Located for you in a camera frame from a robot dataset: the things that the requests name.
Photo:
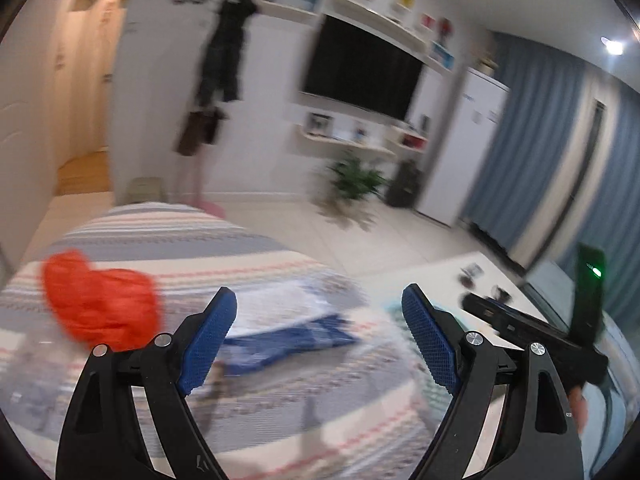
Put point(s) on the red cloth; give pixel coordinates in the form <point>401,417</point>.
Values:
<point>100,305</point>

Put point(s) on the black mug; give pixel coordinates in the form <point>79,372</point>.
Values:
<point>500,294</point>

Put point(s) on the white coffee table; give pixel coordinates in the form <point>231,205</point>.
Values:
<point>450,272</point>

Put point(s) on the green potted floor plant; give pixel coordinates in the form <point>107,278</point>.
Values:
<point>355,180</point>

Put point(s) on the black jacket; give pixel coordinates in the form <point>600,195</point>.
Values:
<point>225,50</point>

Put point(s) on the black acoustic guitar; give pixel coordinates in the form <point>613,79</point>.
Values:
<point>404,185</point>

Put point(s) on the blue curtain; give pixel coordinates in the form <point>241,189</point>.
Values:
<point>622,200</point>
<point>530,135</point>

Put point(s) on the low curved white wall shelf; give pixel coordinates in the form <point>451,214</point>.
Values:
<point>345,142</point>

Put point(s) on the white refrigerator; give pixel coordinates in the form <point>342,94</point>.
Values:
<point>460,150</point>

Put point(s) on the white coat rack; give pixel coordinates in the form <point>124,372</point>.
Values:
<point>197,180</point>

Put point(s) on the brown handbag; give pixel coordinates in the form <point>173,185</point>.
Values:
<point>192,132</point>

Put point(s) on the ceiling light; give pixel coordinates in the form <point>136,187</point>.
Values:
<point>612,46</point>

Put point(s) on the yellow cube wall shelf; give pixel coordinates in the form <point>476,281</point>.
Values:
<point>404,1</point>

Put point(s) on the small red cube wall shelf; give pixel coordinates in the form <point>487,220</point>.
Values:
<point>427,21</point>

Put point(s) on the white door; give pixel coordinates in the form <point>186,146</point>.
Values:
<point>25,160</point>

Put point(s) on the striped woven blanket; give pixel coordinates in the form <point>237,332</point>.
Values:
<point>280,410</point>

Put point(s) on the long curved white wall shelf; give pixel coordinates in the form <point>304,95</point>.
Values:
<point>385,22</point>

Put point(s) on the black phone stand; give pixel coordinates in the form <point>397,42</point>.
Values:
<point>470,275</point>

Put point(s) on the butterfly picture frame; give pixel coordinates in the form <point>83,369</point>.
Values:
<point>320,123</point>

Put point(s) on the small blue box shelf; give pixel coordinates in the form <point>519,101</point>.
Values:
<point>442,55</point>

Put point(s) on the wall-mounted television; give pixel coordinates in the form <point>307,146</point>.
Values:
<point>365,67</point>

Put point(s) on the person's right hand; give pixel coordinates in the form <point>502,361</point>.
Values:
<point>580,407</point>

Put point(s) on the white and red box shelf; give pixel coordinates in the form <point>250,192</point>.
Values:
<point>412,139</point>

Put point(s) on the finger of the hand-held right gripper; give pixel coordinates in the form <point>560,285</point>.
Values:
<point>487,311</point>

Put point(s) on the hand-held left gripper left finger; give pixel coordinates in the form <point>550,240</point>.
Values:
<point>207,342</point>

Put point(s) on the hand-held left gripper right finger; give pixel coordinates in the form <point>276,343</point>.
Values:
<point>430,342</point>

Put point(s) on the blue and white cloth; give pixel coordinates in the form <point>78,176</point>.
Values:
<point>295,337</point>

